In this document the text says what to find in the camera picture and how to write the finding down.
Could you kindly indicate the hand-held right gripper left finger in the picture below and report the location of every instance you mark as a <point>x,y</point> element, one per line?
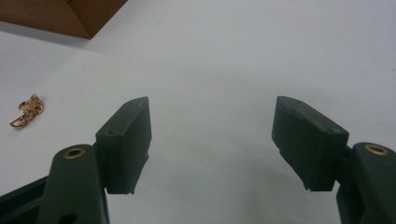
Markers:
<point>123,146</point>

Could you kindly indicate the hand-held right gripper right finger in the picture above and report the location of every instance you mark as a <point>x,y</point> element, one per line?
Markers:
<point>311,146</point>

